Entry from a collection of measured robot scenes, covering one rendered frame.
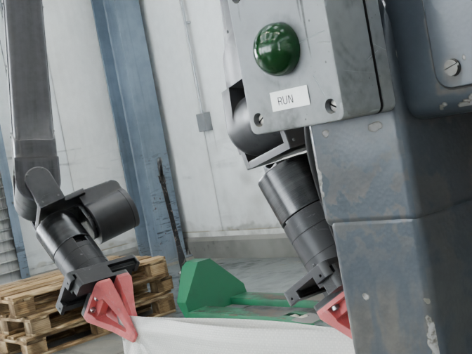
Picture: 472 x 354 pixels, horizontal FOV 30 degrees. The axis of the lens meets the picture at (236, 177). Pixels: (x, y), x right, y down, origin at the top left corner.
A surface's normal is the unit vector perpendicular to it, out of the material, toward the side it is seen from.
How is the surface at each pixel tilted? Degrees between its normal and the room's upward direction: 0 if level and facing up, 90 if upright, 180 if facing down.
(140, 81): 90
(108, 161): 90
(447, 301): 90
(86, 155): 90
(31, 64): 64
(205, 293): 75
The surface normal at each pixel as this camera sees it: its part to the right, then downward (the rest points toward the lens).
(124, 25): 0.65, -0.08
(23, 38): 0.20, -0.44
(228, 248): -0.74, 0.17
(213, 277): 0.58, -0.33
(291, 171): -0.07, -0.32
